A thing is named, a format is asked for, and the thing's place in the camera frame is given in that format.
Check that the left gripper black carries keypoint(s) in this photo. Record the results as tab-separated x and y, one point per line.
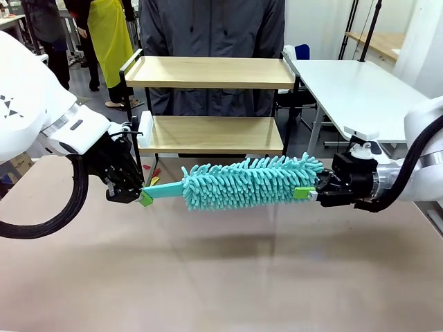
119	166

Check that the bystander with yellow apron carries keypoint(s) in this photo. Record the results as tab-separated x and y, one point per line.
107	41

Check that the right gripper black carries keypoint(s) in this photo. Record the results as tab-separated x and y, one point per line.
346	190

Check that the grey metal rail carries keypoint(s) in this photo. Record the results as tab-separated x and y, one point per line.
436	221

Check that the black stand pole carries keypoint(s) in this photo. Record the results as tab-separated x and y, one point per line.
371	31

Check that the blue office chair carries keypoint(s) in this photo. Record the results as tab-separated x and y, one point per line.
304	52

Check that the teal chenille duster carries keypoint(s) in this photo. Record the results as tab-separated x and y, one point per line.
242	183

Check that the bystander in black clothes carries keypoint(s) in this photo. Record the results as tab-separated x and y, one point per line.
48	20

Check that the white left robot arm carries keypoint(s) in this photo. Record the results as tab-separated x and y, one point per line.
27	86

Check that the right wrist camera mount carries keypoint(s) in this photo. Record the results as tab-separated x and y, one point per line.
363	150

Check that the wooden background desk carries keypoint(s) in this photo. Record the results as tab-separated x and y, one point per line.
380	41

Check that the black metal wooden two-tier shelf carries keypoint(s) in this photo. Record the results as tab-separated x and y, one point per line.
207	138

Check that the person in grey jacket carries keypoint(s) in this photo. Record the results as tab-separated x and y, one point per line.
214	31

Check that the large white side table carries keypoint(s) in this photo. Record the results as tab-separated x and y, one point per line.
346	90

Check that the white background desk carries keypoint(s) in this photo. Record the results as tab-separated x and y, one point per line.
10	22

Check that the cardboard box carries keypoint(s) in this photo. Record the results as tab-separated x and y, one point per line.
22	160

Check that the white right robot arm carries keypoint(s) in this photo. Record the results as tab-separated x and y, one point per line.
420	115

